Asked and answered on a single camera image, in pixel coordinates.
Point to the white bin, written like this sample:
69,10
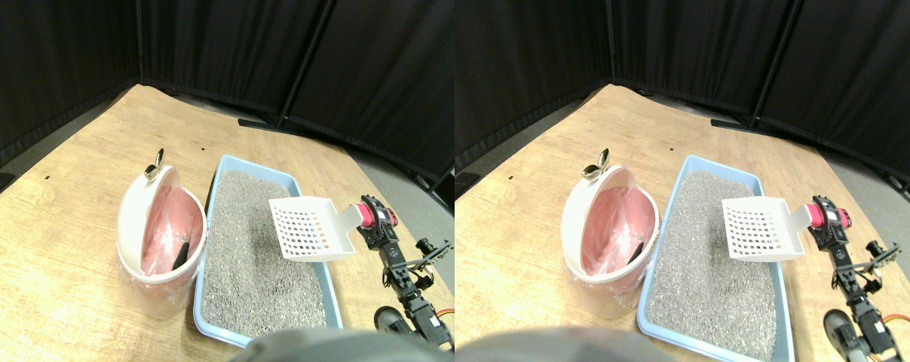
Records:
134,219
583,219

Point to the black bracket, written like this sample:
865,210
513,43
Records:
436,251
886,256

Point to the blue litter tray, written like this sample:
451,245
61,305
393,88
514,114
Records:
251,279
703,286

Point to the black lump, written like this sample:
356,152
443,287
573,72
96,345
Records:
635,252
180,255

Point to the black curtain stand pole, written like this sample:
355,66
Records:
141,38
777,60
307,60

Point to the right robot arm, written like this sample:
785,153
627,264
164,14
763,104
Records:
424,320
873,332

